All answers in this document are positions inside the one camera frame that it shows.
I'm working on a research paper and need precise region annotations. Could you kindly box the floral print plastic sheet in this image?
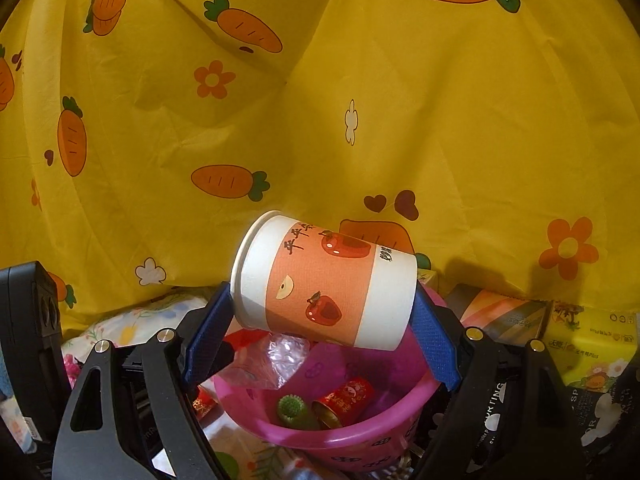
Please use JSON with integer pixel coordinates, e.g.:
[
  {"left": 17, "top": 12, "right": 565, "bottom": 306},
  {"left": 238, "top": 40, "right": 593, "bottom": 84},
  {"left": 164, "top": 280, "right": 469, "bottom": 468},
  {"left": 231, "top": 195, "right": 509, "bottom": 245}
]
[{"left": 0, "top": 287, "right": 421, "bottom": 480}]

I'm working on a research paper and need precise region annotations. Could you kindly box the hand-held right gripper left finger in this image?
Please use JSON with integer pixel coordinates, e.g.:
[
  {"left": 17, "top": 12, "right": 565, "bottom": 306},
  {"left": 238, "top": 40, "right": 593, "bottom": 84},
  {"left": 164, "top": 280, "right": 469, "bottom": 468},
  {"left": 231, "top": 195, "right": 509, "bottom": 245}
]
[{"left": 52, "top": 282, "right": 236, "bottom": 480}]

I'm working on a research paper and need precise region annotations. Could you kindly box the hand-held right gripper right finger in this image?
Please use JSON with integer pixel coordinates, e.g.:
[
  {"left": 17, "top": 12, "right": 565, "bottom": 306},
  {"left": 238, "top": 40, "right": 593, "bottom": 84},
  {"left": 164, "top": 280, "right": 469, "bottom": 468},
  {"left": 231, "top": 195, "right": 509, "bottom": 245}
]
[{"left": 407, "top": 287, "right": 587, "bottom": 480}]

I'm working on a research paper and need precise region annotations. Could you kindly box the yellow carrot print cloth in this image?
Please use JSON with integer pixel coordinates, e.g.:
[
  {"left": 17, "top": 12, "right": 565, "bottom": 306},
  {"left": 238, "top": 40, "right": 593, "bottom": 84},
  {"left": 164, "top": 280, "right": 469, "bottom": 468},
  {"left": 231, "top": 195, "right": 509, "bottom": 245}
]
[{"left": 0, "top": 0, "right": 640, "bottom": 323}]

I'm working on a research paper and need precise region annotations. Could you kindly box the red drink can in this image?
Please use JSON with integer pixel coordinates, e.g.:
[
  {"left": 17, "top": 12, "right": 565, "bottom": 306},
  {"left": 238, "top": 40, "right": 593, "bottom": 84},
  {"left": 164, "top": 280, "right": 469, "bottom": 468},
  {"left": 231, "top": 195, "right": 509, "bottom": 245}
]
[{"left": 312, "top": 376, "right": 376, "bottom": 429}]

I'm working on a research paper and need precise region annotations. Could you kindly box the red wrapper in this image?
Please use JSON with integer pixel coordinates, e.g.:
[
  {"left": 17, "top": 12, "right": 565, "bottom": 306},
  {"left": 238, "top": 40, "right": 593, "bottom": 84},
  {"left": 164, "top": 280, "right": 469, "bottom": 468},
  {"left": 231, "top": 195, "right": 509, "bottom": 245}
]
[{"left": 191, "top": 386, "right": 219, "bottom": 420}]

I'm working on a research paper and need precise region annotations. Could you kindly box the clear crumpled plastic wrap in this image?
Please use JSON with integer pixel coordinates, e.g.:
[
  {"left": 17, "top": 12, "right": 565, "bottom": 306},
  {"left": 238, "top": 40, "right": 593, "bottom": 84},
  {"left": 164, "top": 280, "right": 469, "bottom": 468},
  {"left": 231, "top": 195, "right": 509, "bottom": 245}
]
[{"left": 217, "top": 332, "right": 315, "bottom": 392}]

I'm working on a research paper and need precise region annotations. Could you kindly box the rainbow striped box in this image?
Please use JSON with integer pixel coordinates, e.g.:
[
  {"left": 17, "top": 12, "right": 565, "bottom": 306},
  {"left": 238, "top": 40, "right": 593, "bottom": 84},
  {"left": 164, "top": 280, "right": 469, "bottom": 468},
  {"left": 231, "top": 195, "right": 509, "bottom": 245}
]
[{"left": 444, "top": 282, "right": 552, "bottom": 342}]

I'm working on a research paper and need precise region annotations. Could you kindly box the pink plastic bucket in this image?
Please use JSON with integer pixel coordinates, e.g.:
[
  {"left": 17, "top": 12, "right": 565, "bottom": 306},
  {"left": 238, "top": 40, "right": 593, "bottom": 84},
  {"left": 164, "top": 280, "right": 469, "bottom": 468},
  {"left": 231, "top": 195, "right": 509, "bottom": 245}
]
[{"left": 212, "top": 285, "right": 453, "bottom": 478}]

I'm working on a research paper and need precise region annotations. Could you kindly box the apple print paper cup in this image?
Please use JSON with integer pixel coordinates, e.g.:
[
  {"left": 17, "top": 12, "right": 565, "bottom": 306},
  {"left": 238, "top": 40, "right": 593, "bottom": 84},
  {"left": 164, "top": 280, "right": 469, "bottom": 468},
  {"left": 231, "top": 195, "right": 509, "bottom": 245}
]
[{"left": 231, "top": 210, "right": 418, "bottom": 351}]

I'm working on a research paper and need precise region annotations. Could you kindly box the yellow tissue packet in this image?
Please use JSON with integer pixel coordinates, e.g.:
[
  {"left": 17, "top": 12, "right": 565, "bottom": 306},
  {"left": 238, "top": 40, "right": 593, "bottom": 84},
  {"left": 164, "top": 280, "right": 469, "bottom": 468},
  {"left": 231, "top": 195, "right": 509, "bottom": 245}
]
[{"left": 542, "top": 301, "right": 640, "bottom": 392}]

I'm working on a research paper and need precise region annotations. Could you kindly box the green spiky ball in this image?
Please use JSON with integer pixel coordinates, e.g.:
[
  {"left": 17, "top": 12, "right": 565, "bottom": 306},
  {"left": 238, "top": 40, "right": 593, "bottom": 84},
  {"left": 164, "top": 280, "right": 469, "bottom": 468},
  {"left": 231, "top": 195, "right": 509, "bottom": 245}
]
[{"left": 276, "top": 394, "right": 321, "bottom": 431}]

